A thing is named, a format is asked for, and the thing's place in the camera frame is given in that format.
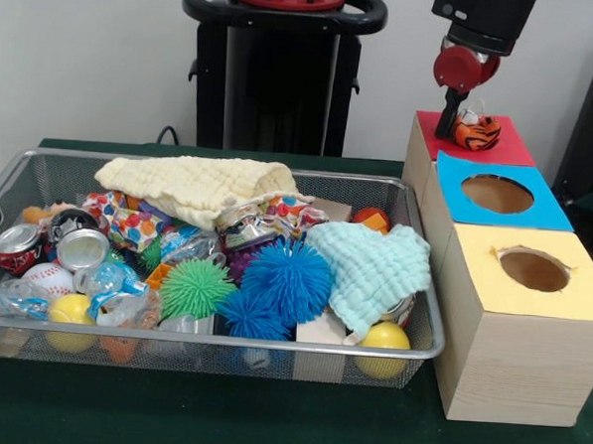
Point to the green spiky ball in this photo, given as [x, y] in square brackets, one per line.
[196, 290]

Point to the silver mesh bin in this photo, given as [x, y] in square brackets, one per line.
[180, 360]

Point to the yellow plastic ball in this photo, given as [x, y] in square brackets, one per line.
[385, 338]
[70, 309]

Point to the red cola can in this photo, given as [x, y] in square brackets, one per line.
[19, 249]

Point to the mint waffle cloth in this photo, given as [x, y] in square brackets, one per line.
[373, 268]

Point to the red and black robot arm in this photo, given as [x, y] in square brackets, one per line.
[486, 15]

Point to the white baseball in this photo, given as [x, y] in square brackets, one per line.
[50, 278]

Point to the small blue spiky ball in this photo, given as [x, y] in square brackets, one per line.
[252, 316]

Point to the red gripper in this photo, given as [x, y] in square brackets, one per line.
[458, 69]

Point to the brown plush toy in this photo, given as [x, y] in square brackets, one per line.
[33, 214]

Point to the orange striped tiger plush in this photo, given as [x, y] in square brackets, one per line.
[477, 134]

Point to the wooden box with three holes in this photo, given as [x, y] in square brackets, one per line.
[517, 368]

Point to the silver drink can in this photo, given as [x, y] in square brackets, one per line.
[82, 249]

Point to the cream waffle cloth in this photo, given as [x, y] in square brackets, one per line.
[194, 182]

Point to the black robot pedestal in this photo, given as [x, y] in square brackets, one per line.
[279, 82]

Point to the large blue spiky ball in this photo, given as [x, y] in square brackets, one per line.
[287, 280]

